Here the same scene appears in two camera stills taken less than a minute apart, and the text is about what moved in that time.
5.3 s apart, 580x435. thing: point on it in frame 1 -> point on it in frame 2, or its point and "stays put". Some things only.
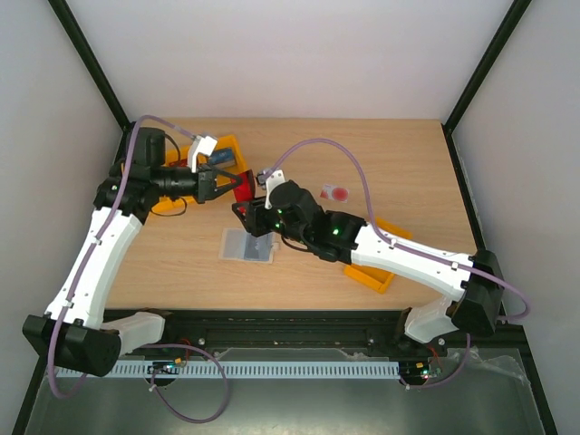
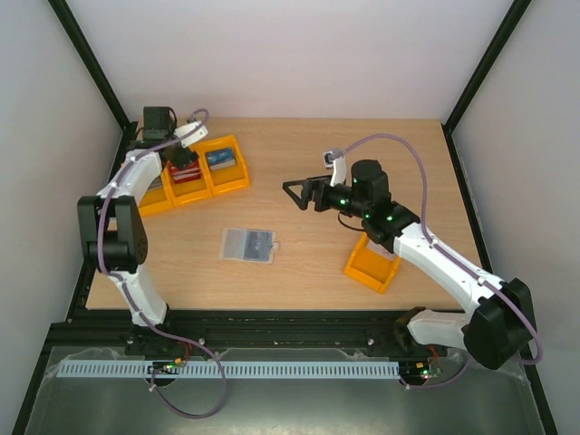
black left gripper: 206,185 -> 186,158
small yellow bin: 373,278 stays put
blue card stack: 222,158 stays put
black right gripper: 253,217 -> 313,193
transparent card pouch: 236,244 stays put
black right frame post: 491,52 stays put
